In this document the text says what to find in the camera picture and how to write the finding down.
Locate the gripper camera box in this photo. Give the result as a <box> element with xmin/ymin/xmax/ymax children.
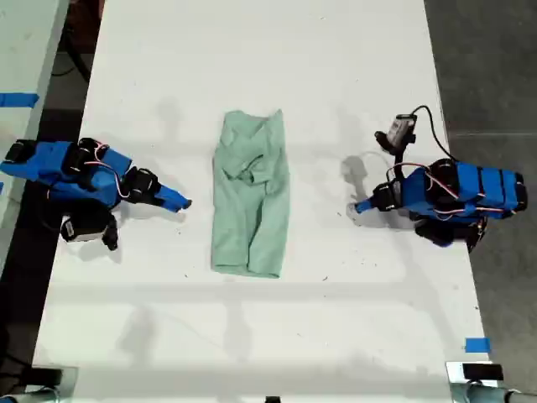
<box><xmin>60</xmin><ymin>209</ymin><xmax>120</xmax><ymax>253</ymax></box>
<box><xmin>373</xmin><ymin>113</ymin><xmax>418</xmax><ymax>149</ymax></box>

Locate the camera black stalk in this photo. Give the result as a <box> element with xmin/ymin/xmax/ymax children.
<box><xmin>393</xmin><ymin>143</ymin><xmax>410</xmax><ymax>170</ymax></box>

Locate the camera black cable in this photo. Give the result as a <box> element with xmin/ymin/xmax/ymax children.
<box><xmin>410</xmin><ymin>104</ymin><xmax>461</xmax><ymax>163</ymax></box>

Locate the long blue tape strip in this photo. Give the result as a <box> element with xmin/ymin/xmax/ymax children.
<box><xmin>0</xmin><ymin>92</ymin><xmax>40</xmax><ymax>108</ymax></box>

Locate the small black box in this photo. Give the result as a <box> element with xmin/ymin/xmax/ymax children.
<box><xmin>30</xmin><ymin>366</ymin><xmax>65</xmax><ymax>385</ymax></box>
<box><xmin>461</xmin><ymin>364</ymin><xmax>504</xmax><ymax>381</ymax></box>

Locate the short blue tape piece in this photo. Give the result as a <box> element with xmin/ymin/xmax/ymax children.
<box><xmin>464</xmin><ymin>337</ymin><xmax>493</xmax><ymax>354</ymax></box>

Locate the thin black floor cable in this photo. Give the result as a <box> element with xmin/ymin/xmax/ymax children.
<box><xmin>50</xmin><ymin>39</ymin><xmax>92</xmax><ymax>84</ymax></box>

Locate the pale green T-shirt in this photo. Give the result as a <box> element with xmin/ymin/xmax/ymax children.
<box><xmin>210</xmin><ymin>108</ymin><xmax>294</xmax><ymax>280</ymax></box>

